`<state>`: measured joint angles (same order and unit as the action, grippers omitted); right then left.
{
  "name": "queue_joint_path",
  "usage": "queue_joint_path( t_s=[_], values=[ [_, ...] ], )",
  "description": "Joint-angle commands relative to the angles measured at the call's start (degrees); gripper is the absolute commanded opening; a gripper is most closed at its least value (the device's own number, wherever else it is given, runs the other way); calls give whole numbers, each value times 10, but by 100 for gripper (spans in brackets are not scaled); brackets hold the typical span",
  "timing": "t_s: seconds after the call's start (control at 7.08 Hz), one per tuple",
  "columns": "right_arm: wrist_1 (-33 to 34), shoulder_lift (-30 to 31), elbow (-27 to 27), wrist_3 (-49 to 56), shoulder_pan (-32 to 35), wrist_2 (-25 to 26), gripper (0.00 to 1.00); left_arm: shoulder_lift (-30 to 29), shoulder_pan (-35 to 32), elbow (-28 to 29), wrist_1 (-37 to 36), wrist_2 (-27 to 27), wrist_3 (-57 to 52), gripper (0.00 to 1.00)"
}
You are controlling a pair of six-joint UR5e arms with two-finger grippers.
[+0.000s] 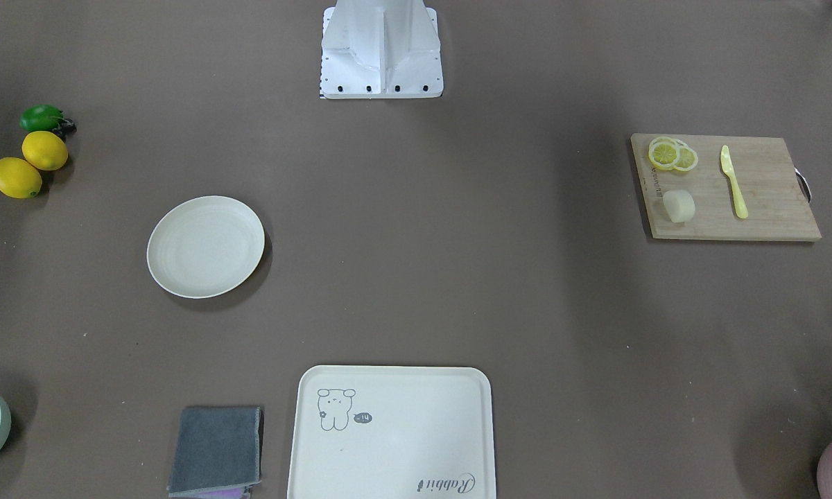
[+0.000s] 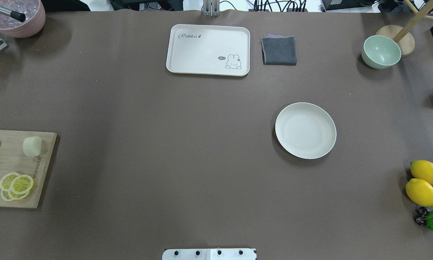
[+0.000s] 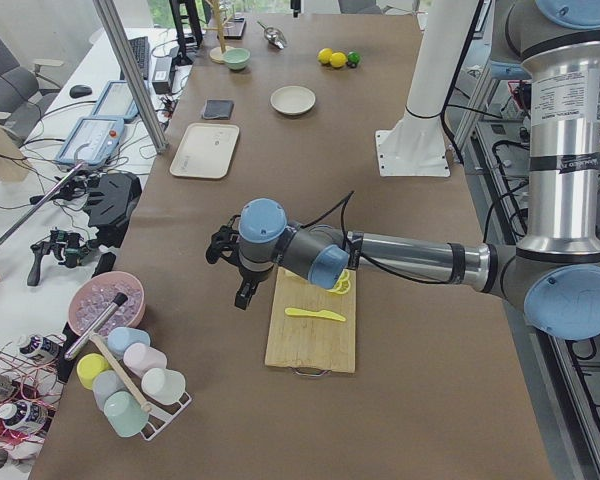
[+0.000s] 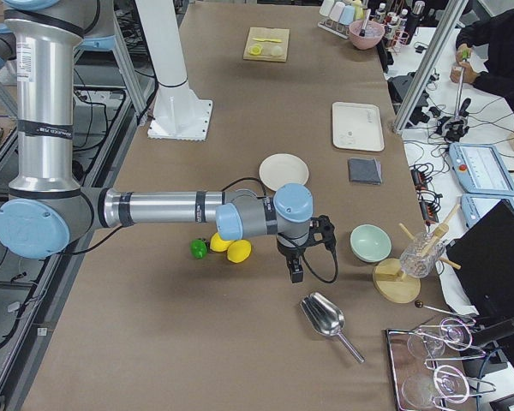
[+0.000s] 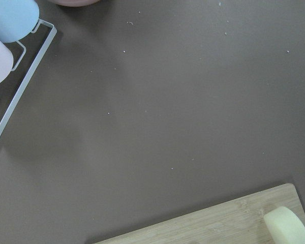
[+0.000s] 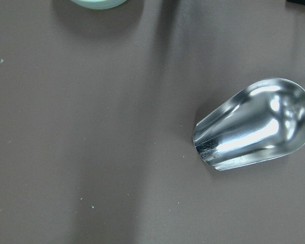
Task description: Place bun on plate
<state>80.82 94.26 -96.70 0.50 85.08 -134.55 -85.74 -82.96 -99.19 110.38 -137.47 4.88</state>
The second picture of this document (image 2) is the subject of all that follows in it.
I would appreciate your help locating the cream rabbit serving tray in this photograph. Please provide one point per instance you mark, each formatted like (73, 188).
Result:
(208, 50)

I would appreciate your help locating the round cream plate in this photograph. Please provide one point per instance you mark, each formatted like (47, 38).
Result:
(305, 130)

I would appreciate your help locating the folded dark grey cloth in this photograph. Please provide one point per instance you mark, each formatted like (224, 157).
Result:
(279, 50)

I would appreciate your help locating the mint green bowl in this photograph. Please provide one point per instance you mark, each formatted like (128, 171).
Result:
(380, 52)

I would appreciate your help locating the top lemon slice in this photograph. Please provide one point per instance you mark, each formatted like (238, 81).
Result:
(21, 184)

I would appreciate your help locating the lemon slice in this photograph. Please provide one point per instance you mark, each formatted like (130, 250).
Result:
(7, 179)
(21, 184)
(8, 196)

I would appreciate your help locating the wooden cutting board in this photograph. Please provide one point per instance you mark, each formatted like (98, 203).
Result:
(13, 159)

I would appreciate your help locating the wooden stand with round base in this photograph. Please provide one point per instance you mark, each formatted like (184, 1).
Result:
(402, 35)

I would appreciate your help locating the upper yellow lemon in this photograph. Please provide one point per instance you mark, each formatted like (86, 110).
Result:
(422, 169)

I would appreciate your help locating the yellow lemon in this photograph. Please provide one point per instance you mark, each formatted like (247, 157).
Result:
(422, 169)
(420, 192)

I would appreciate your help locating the lower yellow lemon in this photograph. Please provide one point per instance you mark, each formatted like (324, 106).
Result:
(420, 192)

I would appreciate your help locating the pink bowl with ice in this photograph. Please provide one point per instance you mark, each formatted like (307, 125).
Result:
(35, 18)

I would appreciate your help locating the left lemon slice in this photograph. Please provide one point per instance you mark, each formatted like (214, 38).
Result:
(7, 179)

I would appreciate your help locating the bottom lemon slice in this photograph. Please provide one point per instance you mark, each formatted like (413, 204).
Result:
(8, 196)

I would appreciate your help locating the dark cherries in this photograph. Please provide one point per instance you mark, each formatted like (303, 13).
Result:
(421, 215)

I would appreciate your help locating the metal rod with black tip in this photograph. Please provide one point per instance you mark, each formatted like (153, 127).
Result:
(13, 14)

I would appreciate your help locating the silver metal camera post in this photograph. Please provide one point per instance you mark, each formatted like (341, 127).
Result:
(211, 8)

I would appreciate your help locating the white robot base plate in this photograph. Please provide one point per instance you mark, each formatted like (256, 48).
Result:
(210, 254)

